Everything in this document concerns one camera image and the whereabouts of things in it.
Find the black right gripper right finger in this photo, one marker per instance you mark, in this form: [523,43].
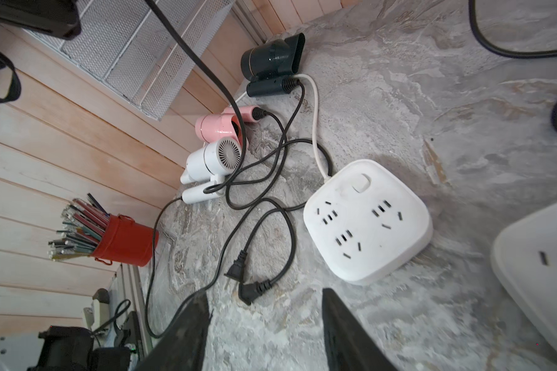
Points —
[347,344]

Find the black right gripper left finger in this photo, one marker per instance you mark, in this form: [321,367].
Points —
[183,346]

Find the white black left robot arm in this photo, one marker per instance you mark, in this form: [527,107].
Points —
[59,19]

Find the white square power strip left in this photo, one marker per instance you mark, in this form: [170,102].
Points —
[366,222]

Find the white square power strip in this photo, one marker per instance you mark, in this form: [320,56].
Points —
[524,260]
[366,222]

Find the red pencil cup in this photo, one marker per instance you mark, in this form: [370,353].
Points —
[89,231]

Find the white hair dryer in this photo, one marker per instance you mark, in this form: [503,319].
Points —
[209,166]

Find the white square power strip right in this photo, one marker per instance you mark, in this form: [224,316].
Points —
[524,260]

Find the pink folded hair dryer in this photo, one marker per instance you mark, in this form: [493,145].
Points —
[212,127]

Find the dark green folded hair dryer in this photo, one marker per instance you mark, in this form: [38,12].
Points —
[270,69]

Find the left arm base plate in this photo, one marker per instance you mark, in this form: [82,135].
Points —
[115,316]

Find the white wire mesh shelf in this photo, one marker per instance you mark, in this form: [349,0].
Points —
[125,47]

